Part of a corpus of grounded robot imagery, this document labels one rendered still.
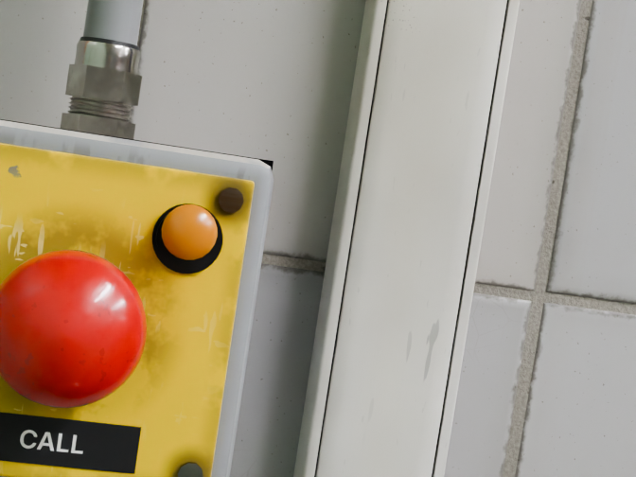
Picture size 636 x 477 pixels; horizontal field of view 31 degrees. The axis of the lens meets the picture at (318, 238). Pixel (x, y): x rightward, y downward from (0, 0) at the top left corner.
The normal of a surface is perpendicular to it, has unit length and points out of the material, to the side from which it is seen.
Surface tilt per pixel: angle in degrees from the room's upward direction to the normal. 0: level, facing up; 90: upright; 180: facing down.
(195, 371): 90
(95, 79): 90
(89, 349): 93
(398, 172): 90
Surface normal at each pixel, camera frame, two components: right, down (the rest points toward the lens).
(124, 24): 0.60, 0.13
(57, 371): 0.15, 0.20
